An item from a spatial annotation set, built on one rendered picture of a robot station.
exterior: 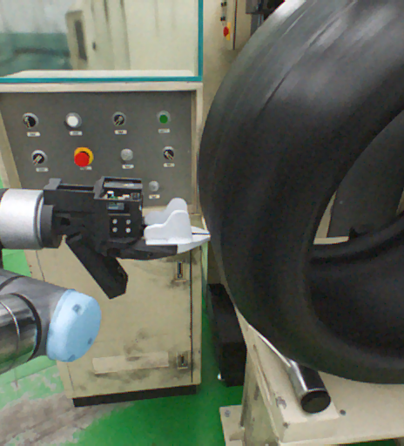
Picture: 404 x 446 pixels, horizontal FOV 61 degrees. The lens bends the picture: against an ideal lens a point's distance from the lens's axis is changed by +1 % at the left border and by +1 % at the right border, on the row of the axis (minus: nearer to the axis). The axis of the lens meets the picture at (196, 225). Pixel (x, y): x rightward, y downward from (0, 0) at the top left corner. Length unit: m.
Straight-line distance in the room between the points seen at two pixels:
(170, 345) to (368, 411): 0.82
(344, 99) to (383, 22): 0.06
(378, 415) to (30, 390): 1.45
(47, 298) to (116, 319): 0.88
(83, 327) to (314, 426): 0.39
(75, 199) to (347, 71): 0.31
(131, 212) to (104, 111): 0.61
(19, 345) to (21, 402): 1.43
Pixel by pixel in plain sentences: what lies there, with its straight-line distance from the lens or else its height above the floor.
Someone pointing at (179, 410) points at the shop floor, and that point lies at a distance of 1.62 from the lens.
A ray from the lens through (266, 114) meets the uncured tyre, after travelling 0.34.
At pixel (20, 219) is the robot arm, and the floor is 1.19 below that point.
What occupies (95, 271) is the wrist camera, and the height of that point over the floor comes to 1.10.
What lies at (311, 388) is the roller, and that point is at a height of 0.92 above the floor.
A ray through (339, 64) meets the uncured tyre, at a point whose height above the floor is 1.35.
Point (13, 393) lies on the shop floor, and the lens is 1.85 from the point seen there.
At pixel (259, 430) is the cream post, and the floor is 0.17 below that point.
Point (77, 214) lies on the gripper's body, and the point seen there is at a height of 1.18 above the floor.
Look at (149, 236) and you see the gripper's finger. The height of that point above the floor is 1.15.
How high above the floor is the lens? 1.37
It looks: 29 degrees down
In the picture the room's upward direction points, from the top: straight up
